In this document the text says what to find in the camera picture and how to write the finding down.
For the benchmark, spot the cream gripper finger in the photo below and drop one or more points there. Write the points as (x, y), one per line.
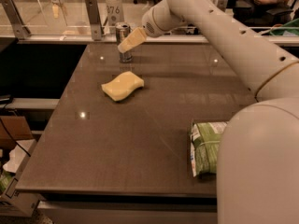
(134, 39)

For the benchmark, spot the metal glass bracket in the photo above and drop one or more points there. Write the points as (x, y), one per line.
(94, 19)
(19, 28)
(222, 4)

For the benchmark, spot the yellow sponge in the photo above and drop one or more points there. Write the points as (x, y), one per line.
(122, 86)

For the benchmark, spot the right metal glass bracket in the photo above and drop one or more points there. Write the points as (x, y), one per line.
(222, 4)

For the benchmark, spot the white numbered post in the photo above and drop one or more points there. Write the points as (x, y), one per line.
(115, 14)

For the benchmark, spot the green jalapeno chip bag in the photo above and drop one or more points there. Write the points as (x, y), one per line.
(205, 140)

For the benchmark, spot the left metal glass bracket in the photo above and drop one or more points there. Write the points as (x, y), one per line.
(19, 28)

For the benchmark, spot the middle metal glass bracket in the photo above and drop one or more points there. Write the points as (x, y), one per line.
(94, 19)

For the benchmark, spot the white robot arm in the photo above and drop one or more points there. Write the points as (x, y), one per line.
(258, 158)

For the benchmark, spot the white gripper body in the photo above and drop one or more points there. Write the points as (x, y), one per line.
(151, 22)

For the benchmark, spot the cardboard box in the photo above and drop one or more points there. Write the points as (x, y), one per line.
(13, 129)

